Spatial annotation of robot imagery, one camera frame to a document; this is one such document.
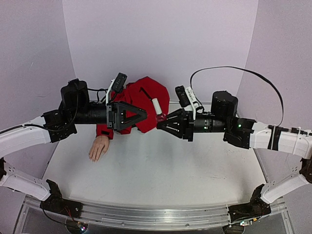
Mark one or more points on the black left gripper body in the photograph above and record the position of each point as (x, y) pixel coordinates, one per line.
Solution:
(83, 116)

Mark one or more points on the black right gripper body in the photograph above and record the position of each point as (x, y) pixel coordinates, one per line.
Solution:
(190, 126)

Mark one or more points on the white nail polish cap brush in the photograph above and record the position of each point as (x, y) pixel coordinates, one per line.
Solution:
(157, 106)

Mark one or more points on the red nail polish bottle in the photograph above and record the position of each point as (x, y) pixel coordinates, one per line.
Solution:
(161, 118)

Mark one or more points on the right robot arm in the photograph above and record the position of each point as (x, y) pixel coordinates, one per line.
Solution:
(288, 140)

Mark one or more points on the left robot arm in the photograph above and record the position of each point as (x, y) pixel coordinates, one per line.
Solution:
(18, 138)

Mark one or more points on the mannequin hand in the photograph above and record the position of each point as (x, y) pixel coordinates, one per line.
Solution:
(99, 147)

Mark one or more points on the red jacket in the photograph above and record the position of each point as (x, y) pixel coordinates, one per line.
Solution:
(140, 94)

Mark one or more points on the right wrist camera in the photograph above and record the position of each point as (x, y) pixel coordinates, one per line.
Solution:
(187, 99)

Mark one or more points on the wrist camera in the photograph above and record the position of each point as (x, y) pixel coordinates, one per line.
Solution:
(116, 86)
(187, 99)

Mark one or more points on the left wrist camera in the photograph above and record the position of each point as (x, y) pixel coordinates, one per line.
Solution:
(116, 86)

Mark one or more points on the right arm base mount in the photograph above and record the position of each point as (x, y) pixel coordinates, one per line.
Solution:
(255, 208)

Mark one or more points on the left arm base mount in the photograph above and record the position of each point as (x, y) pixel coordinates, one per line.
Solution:
(57, 204)

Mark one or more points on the aluminium front rail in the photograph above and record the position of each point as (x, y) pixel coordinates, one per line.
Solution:
(97, 218)

